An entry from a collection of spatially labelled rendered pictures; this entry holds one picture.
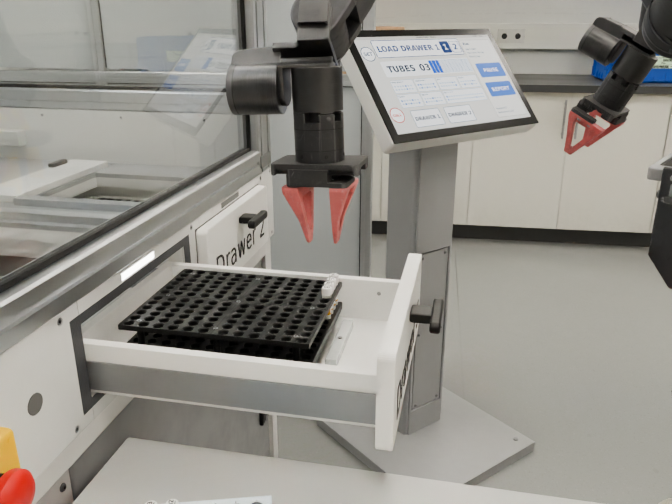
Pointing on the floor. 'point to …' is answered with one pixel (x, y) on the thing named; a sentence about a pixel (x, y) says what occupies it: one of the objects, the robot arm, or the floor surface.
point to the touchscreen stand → (429, 193)
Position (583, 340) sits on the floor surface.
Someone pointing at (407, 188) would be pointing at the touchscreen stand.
